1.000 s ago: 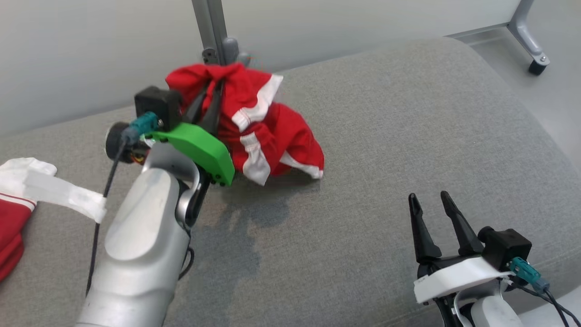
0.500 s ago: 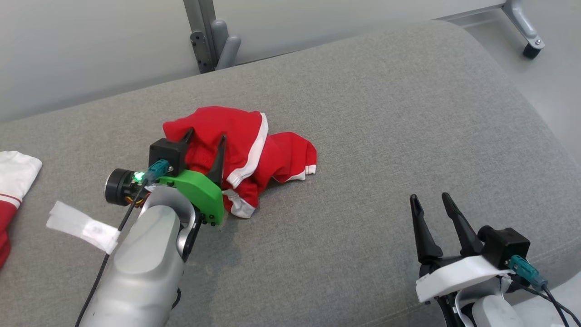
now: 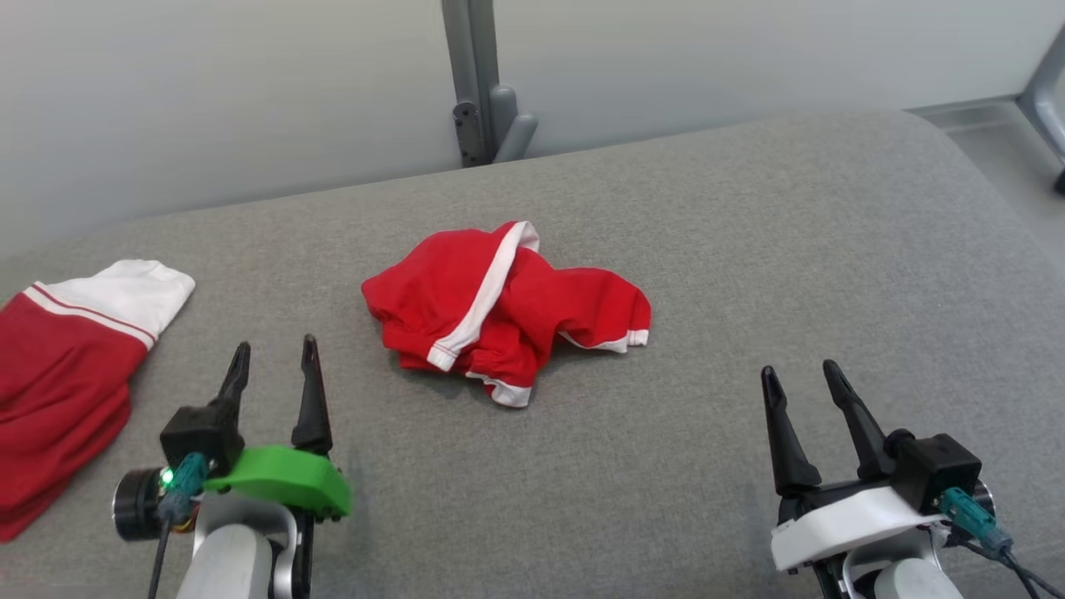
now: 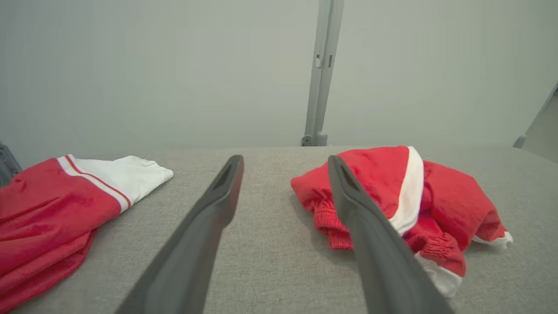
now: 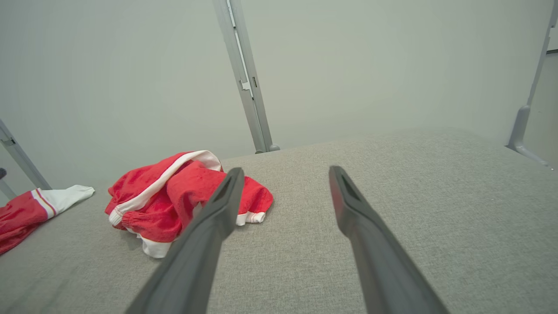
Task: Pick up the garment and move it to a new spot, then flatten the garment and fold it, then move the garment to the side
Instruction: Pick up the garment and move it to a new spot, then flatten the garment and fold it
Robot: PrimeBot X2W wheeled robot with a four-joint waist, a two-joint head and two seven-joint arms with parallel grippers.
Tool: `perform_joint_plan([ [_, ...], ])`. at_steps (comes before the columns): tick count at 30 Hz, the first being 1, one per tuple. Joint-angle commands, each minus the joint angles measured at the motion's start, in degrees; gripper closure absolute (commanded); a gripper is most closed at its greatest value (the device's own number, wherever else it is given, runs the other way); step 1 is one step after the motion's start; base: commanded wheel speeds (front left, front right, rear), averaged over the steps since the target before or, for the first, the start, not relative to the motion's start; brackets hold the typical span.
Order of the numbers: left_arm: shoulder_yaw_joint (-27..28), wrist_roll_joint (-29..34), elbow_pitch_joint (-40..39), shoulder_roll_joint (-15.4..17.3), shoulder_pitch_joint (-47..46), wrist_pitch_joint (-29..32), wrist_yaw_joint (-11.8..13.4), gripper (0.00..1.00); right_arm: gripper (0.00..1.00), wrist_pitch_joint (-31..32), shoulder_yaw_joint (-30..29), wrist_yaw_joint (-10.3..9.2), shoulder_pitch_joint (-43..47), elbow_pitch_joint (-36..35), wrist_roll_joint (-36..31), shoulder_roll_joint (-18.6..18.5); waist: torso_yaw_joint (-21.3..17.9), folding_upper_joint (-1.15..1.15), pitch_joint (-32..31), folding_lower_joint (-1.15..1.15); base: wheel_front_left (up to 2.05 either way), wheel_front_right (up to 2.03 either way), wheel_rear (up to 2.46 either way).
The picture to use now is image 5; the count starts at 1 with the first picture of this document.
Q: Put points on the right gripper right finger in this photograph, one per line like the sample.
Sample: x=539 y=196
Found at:
x=379 y=261

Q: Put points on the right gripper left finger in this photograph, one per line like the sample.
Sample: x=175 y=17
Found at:
x=196 y=253

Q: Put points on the red T-shirt with white sleeve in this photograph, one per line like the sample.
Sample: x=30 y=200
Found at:
x=19 y=216

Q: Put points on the grey metal post with foot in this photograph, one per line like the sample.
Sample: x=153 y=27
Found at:
x=246 y=74

